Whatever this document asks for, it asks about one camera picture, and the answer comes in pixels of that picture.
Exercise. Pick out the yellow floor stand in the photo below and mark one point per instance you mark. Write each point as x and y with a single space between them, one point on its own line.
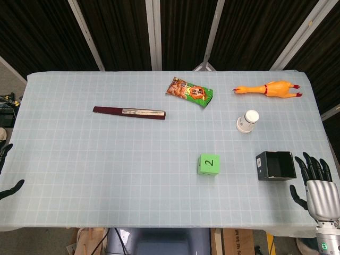
271 243

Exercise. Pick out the yellow rubber chicken toy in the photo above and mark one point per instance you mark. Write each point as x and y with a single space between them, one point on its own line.
276 89

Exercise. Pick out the grey robot torso base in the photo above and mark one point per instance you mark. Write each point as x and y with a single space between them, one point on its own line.
164 241

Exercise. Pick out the grey partition post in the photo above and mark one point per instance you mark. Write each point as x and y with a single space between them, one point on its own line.
214 26
155 34
87 34
332 111
300 34

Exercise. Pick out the black open box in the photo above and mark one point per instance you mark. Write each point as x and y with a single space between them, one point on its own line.
263 166

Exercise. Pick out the white plastic bottle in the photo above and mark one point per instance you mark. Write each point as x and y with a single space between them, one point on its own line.
248 120

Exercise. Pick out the green number cube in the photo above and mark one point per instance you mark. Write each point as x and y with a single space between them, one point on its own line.
210 163

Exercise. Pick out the light blue gridded tablecloth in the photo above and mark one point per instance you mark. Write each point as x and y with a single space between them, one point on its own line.
106 159

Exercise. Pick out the green orange snack bag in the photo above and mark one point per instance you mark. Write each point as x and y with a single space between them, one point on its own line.
190 91

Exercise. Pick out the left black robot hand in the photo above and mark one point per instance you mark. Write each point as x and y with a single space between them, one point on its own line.
13 187

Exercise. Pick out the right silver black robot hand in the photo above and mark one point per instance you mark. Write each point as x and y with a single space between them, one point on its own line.
322 199

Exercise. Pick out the black yellow floor equipment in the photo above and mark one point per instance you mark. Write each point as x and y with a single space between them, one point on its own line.
6 117

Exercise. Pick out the brown cardboard box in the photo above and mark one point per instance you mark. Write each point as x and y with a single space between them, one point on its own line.
233 241

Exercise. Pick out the dark red folded fan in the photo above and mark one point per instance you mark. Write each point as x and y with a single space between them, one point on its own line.
111 110

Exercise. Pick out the light wooden board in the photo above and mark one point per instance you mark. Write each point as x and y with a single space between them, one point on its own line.
87 239

